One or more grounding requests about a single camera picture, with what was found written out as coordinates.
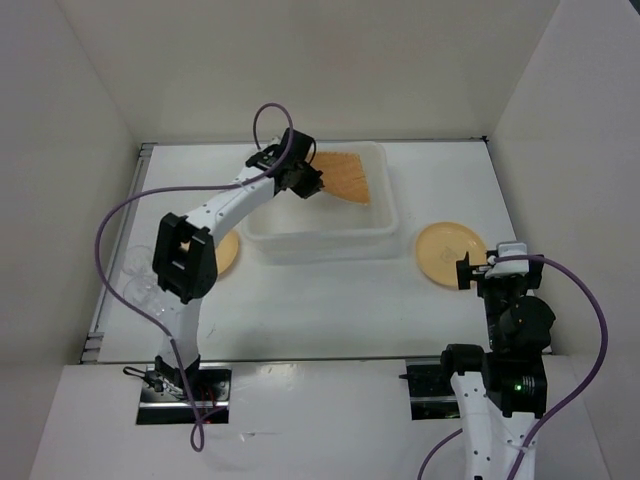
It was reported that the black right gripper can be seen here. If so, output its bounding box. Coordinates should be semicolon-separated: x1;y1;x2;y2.
457;251;545;347

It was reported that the yellow bear plate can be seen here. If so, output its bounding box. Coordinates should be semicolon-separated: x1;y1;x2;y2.
414;222;487;290
215;230;240;277

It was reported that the triangular woven bamboo basket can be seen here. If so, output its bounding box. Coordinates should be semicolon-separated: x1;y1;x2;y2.
311;151;370;205

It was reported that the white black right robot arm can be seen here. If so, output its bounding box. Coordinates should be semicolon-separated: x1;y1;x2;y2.
438;242;555;479

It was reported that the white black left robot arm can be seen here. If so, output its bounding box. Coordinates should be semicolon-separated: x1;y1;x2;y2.
152;128;323;400

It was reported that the translucent white plastic bin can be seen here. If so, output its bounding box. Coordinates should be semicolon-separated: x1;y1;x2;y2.
241;141;401;264

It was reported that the clear plastic cup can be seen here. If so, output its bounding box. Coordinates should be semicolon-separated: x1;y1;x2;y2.
122;245;165;318

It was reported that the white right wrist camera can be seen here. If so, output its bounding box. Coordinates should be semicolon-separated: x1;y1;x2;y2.
485;242;529;279

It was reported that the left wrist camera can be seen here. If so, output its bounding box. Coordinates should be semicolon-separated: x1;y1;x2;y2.
245;144;284;171

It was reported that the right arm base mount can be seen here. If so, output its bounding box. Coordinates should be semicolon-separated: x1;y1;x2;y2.
399;357;460;421

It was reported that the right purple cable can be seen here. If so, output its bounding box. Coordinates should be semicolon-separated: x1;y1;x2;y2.
417;254;611;480

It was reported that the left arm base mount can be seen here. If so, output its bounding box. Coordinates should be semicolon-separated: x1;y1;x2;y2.
123;365;232;426

